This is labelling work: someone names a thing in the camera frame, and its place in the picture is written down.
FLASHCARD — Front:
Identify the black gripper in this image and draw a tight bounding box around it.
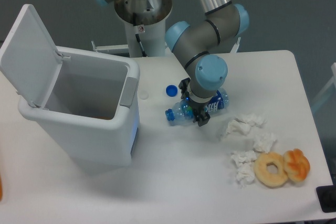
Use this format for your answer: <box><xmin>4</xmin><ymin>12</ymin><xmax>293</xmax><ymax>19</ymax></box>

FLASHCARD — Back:
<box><xmin>178</xmin><ymin>78</ymin><xmax>211</xmax><ymax>127</ymax></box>

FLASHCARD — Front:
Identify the blue label plastic bottle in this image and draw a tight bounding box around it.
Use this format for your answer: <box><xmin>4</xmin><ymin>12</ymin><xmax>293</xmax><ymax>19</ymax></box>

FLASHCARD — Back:
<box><xmin>165</xmin><ymin>88</ymin><xmax>229</xmax><ymax>125</ymax></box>

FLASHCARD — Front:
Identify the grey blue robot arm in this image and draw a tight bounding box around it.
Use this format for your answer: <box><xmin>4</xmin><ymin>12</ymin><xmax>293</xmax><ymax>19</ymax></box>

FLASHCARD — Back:
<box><xmin>96</xmin><ymin>0</ymin><xmax>249</xmax><ymax>126</ymax></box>

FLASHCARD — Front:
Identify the blue bottle cap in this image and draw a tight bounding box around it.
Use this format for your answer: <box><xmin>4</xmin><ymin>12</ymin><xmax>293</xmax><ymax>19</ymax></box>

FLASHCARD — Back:
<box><xmin>165</xmin><ymin>84</ymin><xmax>178</xmax><ymax>97</ymax></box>

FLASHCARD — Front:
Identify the crumpled white tissue upper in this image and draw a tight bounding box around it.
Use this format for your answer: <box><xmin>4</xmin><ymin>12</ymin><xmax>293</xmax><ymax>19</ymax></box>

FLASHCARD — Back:
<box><xmin>219</xmin><ymin>113</ymin><xmax>267</xmax><ymax>140</ymax></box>

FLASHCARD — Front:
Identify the crumpled white tissue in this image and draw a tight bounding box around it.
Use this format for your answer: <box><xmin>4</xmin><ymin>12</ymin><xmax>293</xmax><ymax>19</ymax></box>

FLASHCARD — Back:
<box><xmin>230</xmin><ymin>151</ymin><xmax>257</xmax><ymax>188</ymax></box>
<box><xmin>253</xmin><ymin>133</ymin><xmax>278</xmax><ymax>153</ymax></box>
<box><xmin>219</xmin><ymin>113</ymin><xmax>267</xmax><ymax>140</ymax></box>

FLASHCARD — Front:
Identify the crumpled white tissue lower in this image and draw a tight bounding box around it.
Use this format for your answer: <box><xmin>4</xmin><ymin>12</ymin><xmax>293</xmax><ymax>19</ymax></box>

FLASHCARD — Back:
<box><xmin>230</xmin><ymin>151</ymin><xmax>257</xmax><ymax>188</ymax></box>

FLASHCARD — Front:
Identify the crumpled white tissue middle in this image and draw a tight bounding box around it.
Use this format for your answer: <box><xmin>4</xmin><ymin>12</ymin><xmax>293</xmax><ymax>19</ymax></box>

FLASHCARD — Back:
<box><xmin>253</xmin><ymin>133</ymin><xmax>278</xmax><ymax>153</ymax></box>

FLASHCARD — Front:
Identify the white trash bin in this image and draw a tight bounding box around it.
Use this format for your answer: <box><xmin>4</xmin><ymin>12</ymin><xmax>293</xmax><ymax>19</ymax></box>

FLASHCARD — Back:
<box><xmin>18</xmin><ymin>47</ymin><xmax>140</xmax><ymax>166</ymax></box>

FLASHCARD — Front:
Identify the orange glazed twisted bun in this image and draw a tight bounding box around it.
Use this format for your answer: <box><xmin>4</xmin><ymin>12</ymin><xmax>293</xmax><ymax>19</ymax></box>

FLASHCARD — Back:
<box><xmin>283</xmin><ymin>148</ymin><xmax>310</xmax><ymax>183</ymax></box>

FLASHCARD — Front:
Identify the black device at edge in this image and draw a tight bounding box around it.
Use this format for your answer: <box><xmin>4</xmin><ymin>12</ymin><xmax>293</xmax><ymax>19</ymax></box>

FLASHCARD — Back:
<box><xmin>316</xmin><ymin>185</ymin><xmax>335</xmax><ymax>213</ymax></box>

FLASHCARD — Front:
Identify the white trash bin lid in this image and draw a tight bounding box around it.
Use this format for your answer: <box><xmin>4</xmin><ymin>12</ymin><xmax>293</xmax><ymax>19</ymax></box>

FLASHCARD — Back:
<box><xmin>1</xmin><ymin>4</ymin><xmax>70</xmax><ymax>108</ymax></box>

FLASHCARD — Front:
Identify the black cable on pedestal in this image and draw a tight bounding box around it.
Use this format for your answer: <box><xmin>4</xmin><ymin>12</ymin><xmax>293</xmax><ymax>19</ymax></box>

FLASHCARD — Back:
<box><xmin>132</xmin><ymin>13</ymin><xmax>148</xmax><ymax>58</ymax></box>

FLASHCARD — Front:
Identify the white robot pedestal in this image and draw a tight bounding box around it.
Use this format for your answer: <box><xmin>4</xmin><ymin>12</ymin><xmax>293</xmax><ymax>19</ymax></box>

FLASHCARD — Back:
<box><xmin>90</xmin><ymin>0</ymin><xmax>242</xmax><ymax>58</ymax></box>

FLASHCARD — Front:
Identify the plain ring doughnut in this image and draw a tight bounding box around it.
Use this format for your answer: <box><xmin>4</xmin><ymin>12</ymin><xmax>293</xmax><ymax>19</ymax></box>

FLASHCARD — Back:
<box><xmin>254</xmin><ymin>152</ymin><xmax>288</xmax><ymax>187</ymax></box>

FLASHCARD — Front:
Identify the white frame at right edge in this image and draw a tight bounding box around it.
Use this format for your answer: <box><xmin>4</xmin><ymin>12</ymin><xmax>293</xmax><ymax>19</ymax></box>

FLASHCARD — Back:
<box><xmin>310</xmin><ymin>62</ymin><xmax>335</xmax><ymax>114</ymax></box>

